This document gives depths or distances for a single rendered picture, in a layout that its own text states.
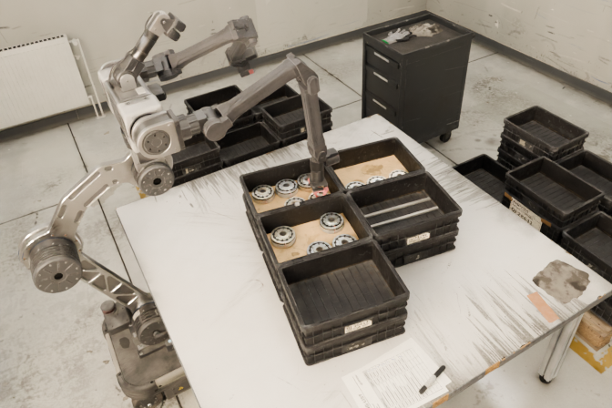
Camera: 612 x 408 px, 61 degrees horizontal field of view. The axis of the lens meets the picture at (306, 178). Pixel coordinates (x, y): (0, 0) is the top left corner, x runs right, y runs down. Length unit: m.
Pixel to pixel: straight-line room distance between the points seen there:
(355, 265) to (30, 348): 1.92
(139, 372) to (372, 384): 1.17
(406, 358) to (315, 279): 0.44
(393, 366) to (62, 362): 1.84
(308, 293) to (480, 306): 0.67
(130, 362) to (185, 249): 0.61
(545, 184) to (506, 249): 0.85
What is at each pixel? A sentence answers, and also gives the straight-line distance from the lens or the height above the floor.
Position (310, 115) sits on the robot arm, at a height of 1.34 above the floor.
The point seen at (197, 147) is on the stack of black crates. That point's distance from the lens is 3.44.
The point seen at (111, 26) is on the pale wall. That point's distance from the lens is 4.89.
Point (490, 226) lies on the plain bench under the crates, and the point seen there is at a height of 0.70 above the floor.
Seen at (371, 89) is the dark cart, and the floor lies 0.48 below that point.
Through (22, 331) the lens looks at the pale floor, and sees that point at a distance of 3.41.
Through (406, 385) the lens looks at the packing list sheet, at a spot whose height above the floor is 0.70.
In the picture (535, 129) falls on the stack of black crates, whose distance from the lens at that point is 3.65.
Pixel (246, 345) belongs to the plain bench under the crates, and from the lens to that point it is 2.05.
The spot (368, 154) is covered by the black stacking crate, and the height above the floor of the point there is 0.87.
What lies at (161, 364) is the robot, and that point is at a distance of 2.66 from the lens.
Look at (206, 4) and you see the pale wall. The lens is 5.07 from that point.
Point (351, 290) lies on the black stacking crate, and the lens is 2.01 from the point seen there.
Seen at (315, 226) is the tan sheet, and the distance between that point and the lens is 2.25.
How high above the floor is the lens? 2.38
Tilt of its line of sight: 38 degrees down
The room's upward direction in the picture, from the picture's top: 4 degrees counter-clockwise
